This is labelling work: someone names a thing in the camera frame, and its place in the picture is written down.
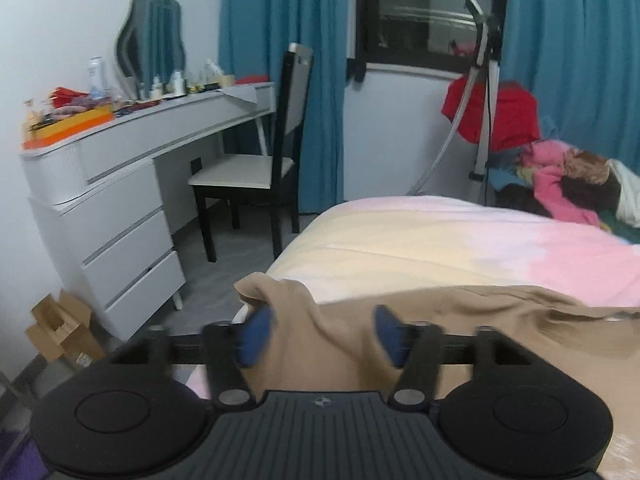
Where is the white dressing table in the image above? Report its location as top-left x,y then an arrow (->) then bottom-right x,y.
20,81 -> 277,328

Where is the pastel bed blanket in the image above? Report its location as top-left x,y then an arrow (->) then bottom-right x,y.
185,195 -> 640,480

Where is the black chair with white seat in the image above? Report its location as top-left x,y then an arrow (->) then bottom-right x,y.
187,42 -> 314,263

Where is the orange tray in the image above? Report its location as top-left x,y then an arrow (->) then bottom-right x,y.
21,106 -> 117,151

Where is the garment steamer stand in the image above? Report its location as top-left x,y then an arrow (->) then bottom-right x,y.
465,0 -> 503,206

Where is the red garment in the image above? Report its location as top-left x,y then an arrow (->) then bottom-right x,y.
441,76 -> 542,152

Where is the grey steamer hose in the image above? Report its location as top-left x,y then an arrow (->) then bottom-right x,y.
406,67 -> 483,196

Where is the brown fuzzy garment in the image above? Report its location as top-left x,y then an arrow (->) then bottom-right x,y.
564,152 -> 612,184

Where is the green garment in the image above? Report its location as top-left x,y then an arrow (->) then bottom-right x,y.
599,209 -> 640,245

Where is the wavy framed mirror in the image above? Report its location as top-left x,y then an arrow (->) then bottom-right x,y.
116,0 -> 187,81

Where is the cardboard box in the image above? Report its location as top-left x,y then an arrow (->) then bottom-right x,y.
25,289 -> 108,371

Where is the white garment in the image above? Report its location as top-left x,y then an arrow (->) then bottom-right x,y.
607,159 -> 640,227

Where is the pink garment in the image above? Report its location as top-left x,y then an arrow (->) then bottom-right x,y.
519,140 -> 601,227

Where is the white spray can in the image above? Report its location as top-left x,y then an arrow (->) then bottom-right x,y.
88,56 -> 109,102

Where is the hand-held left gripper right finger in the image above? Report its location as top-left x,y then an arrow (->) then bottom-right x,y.
374,304 -> 534,407

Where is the tan garment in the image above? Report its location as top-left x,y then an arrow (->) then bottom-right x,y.
234,272 -> 640,392

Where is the black garment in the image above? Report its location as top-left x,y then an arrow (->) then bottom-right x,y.
494,172 -> 622,222

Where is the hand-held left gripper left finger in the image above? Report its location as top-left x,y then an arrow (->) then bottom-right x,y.
111,307 -> 277,407

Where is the black framed window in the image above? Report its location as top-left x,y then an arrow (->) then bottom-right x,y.
354,0 -> 511,75

